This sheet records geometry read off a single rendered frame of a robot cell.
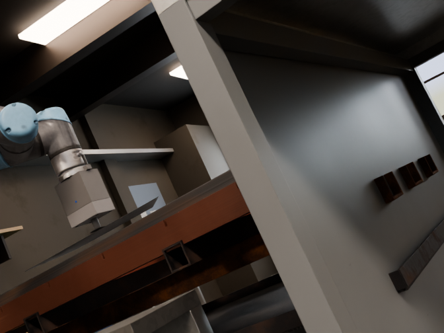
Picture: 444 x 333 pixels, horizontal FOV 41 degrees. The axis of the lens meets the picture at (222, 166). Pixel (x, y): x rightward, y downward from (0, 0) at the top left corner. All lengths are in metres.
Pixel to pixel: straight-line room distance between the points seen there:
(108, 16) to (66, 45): 0.54
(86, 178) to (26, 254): 4.95
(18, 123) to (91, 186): 0.23
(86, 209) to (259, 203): 0.72
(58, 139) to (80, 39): 4.68
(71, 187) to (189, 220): 0.34
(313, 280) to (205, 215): 0.48
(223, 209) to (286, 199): 0.42
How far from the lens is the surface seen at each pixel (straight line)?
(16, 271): 6.09
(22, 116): 1.23
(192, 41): 0.71
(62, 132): 1.38
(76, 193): 1.35
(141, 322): 1.03
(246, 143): 0.68
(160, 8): 0.74
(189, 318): 1.14
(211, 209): 1.10
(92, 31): 5.97
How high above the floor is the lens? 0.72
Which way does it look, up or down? 7 degrees up
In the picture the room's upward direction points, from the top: 25 degrees counter-clockwise
